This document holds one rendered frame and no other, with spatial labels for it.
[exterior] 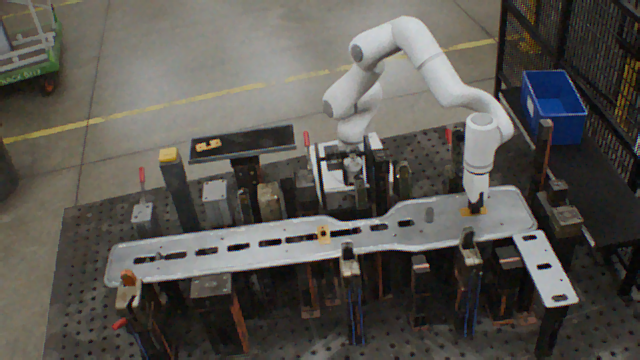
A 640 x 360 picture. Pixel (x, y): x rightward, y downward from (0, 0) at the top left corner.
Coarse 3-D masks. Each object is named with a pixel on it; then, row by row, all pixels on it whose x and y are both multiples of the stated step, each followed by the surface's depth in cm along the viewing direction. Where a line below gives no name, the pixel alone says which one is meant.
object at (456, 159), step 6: (456, 132) 188; (462, 132) 188; (456, 138) 186; (462, 138) 186; (456, 144) 191; (462, 144) 190; (456, 150) 192; (462, 150) 191; (456, 156) 193; (462, 156) 192; (456, 162) 194; (462, 162) 193; (462, 168) 194; (462, 174) 196
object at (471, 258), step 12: (468, 252) 171; (468, 264) 168; (480, 264) 168; (456, 276) 179; (468, 276) 171; (480, 276) 170; (456, 288) 185; (468, 288) 174; (456, 300) 185; (468, 300) 178; (456, 312) 188; (468, 312) 183; (456, 324) 189; (468, 324) 187; (456, 336) 189; (468, 336) 188
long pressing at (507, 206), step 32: (512, 192) 195; (256, 224) 195; (288, 224) 194; (320, 224) 192; (352, 224) 191; (416, 224) 188; (448, 224) 186; (480, 224) 185; (512, 224) 183; (128, 256) 189; (192, 256) 187; (224, 256) 185; (256, 256) 184; (288, 256) 183; (320, 256) 182
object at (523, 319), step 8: (520, 280) 185; (528, 280) 180; (520, 288) 187; (528, 288) 182; (520, 296) 188; (528, 296) 185; (520, 304) 188; (528, 304) 188; (520, 312) 191; (528, 312) 191; (520, 320) 190; (528, 320) 190; (536, 320) 190
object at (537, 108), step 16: (528, 80) 224; (544, 80) 223; (560, 80) 223; (528, 96) 216; (544, 96) 228; (560, 96) 226; (576, 96) 207; (528, 112) 217; (544, 112) 222; (560, 112) 221; (576, 112) 208; (560, 128) 202; (576, 128) 201; (560, 144) 206
